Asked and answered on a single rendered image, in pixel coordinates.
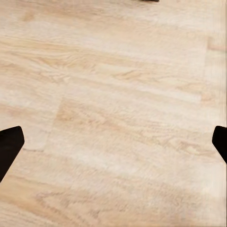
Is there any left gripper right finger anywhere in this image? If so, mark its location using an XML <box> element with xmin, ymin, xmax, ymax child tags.
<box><xmin>212</xmin><ymin>126</ymin><xmax>227</xmax><ymax>164</ymax></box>

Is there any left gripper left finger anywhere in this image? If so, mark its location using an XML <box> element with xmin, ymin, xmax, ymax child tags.
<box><xmin>0</xmin><ymin>126</ymin><xmax>25</xmax><ymax>182</ymax></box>

